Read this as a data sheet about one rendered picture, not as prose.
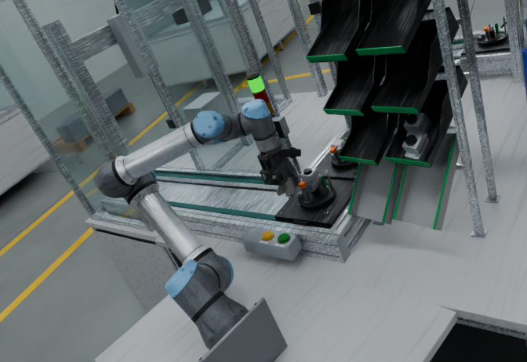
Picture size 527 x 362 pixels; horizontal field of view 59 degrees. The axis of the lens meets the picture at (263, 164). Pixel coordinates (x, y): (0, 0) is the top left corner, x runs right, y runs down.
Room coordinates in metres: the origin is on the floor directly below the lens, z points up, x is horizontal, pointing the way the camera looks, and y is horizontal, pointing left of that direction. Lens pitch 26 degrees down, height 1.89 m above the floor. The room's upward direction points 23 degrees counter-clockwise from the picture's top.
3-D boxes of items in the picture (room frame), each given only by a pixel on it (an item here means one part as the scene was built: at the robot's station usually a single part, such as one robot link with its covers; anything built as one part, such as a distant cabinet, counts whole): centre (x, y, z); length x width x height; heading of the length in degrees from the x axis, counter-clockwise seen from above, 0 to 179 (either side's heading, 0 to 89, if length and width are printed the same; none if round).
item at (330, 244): (1.51, 0.17, 0.91); 0.89 x 0.06 x 0.11; 44
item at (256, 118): (1.33, -0.04, 1.37); 0.09 x 0.08 x 0.11; 71
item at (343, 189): (1.42, -0.13, 0.96); 0.24 x 0.24 x 0.02; 44
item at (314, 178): (1.42, -0.14, 1.06); 0.08 x 0.04 x 0.07; 134
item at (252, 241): (1.33, 0.08, 0.93); 0.21 x 0.07 x 0.06; 44
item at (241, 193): (1.65, 0.06, 0.91); 0.84 x 0.28 x 0.10; 44
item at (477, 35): (2.14, -1.29, 1.01); 0.24 x 0.24 x 0.13; 44
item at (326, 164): (1.59, -0.32, 1.01); 0.24 x 0.24 x 0.13; 44
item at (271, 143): (1.33, -0.04, 1.29); 0.08 x 0.08 x 0.05
